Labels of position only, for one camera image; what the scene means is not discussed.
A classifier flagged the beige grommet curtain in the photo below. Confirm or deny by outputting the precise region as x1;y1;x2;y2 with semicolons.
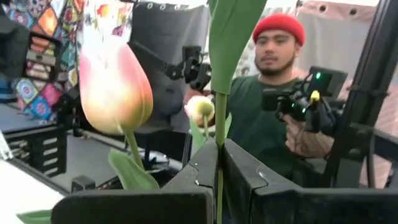
294;0;379;80

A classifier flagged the black slotted case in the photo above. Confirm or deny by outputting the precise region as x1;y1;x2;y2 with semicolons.
5;125;68;179

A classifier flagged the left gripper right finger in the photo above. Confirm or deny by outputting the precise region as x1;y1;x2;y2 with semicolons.
223;138;398;224

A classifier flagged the black aluminium table frame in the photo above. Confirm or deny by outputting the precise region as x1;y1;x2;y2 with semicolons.
322;0;398;189

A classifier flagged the person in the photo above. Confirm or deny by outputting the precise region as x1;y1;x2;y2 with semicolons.
183;12;343;187

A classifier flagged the colourful patchwork curtain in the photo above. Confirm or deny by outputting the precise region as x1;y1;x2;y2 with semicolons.
0;0;85;121

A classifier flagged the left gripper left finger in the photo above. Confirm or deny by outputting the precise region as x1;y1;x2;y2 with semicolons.
50;138;219;224

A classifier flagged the black handheld leader gripper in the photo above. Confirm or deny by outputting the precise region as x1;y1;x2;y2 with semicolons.
261;65;349;138

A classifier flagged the person's red beanie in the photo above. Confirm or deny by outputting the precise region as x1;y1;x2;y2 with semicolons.
252;12;307;47

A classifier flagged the long green foreground stem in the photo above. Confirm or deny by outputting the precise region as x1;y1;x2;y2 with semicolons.
207;0;268;224

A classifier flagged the grey grommet curtain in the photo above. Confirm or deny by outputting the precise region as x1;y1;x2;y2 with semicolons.
129;1;213;125

